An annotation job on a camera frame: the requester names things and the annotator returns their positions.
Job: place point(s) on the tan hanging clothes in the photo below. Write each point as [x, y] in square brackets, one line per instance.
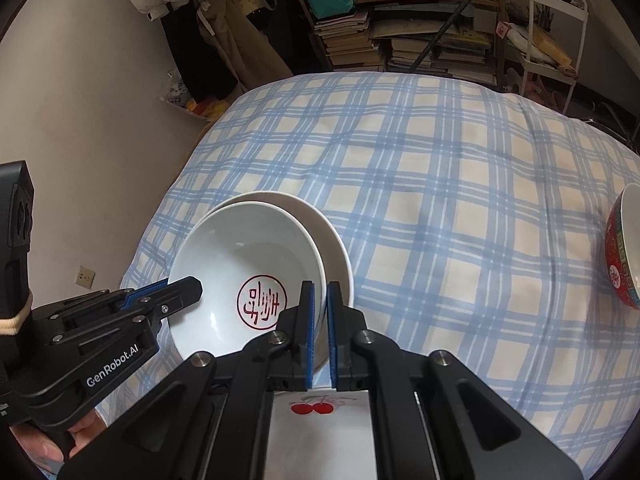
[245, 40]

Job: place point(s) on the black hanging clothes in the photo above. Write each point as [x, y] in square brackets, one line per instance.
[195, 55]

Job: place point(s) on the yellow packet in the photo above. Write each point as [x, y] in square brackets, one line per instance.
[207, 107]

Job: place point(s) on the blue plaid blanket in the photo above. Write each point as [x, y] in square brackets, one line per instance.
[425, 185]

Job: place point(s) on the white snack packet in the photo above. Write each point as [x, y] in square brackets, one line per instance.
[174, 89]

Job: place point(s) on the stack of books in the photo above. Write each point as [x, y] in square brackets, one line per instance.
[400, 45]

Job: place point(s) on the wooden bookshelf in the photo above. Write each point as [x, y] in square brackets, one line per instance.
[495, 15]

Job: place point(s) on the person's left hand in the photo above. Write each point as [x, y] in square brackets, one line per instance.
[82, 425]

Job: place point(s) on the wrapped brown package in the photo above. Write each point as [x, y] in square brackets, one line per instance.
[542, 47]

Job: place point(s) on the dark slanted pole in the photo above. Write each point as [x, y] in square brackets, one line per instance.
[450, 15]

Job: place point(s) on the small red patterned bowl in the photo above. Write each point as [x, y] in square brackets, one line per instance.
[225, 260]

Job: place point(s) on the white cherry print plate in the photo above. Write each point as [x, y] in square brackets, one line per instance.
[320, 440]

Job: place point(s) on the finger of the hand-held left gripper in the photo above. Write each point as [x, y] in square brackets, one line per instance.
[175, 292]
[145, 294]

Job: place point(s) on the plain white bowl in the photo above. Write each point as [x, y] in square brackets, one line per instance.
[336, 250]

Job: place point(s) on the large red patterned bowl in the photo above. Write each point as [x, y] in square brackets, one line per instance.
[625, 260]

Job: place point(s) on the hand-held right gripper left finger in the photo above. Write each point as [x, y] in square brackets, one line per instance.
[309, 340]

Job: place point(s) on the white metal rack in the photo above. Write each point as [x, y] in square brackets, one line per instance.
[575, 35]

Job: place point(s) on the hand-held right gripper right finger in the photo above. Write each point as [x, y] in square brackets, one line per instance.
[332, 340]

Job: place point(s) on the wall socket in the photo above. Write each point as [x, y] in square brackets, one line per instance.
[85, 276]

